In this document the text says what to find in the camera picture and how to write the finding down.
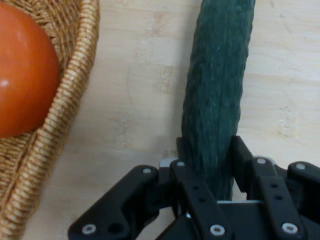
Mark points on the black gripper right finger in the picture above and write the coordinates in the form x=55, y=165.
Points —
x=277, y=195

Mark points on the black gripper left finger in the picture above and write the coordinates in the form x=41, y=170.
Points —
x=195, y=190

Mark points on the dark green cucumber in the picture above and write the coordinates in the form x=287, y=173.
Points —
x=217, y=75

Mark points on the wooden cutting board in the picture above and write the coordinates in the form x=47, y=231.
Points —
x=140, y=75

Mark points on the woven wicker basket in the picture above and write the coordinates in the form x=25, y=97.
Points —
x=72, y=75

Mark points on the orange toy persimmon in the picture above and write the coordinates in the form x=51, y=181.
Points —
x=22, y=75

